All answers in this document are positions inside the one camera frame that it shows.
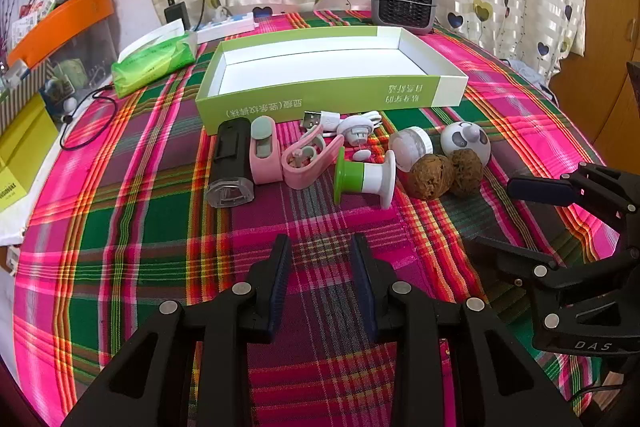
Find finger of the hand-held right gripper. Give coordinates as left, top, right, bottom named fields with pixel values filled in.
left=506, top=163, right=640, bottom=237
left=471, top=234, right=640, bottom=309

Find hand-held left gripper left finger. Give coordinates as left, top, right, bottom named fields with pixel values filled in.
left=60, top=234, right=293, bottom=427

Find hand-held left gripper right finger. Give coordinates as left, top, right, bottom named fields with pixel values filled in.
left=350, top=233, right=583, bottom=427

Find brown walnut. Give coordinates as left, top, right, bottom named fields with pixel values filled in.
left=407, top=153, right=457, bottom=202
left=450, top=148, right=485, bottom=195

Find panda ball toy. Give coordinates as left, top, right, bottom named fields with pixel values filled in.
left=440, top=121, right=492, bottom=168

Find pink plastic clip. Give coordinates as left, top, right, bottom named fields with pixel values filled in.
left=281, top=124, right=346, bottom=190

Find green white spool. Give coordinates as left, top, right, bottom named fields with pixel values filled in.
left=334, top=146, right=397, bottom=210

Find pink grey device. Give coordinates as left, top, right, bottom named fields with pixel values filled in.
left=249, top=116, right=280, bottom=184

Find black bike light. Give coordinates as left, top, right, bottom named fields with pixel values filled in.
left=206, top=118, right=255, bottom=209

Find white round plug adapter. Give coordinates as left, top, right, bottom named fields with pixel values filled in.
left=337, top=114, right=373, bottom=148

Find white usb cable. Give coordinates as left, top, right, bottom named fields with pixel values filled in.
left=300, top=108, right=383, bottom=140

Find green white cardboard box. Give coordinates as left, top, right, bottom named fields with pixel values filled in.
left=194, top=26, right=470, bottom=135

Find white blue cloth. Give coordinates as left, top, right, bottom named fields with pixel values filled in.
left=505, top=57, right=551, bottom=92

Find wooden cabinet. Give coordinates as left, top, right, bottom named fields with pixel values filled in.
left=545, top=0, right=640, bottom=178

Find pink green plaid tablecloth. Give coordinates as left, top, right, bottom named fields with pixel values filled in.
left=12, top=9, right=631, bottom=427

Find green tissue pack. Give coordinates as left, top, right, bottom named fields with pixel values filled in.
left=110, top=19, right=200, bottom=98

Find white power strip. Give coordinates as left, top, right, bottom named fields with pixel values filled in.
left=192, top=7, right=258, bottom=45

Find black power adapter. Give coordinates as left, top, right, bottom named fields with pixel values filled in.
left=164, top=0, right=190, bottom=30

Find yellow cardboard box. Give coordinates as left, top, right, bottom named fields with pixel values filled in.
left=0, top=94, right=53, bottom=215

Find clear plastic storage bin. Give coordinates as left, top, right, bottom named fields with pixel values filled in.
left=30, top=14, right=118, bottom=108

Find striped cardboard box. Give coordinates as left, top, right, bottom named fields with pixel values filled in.
left=0, top=57, right=56, bottom=135

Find orange plastic tray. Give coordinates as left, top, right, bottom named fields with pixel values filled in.
left=7, top=0, right=113, bottom=68

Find colourful card packets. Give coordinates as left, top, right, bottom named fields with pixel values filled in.
left=10, top=0, right=56, bottom=52

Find thin black cable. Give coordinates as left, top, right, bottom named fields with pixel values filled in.
left=60, top=87, right=121, bottom=152

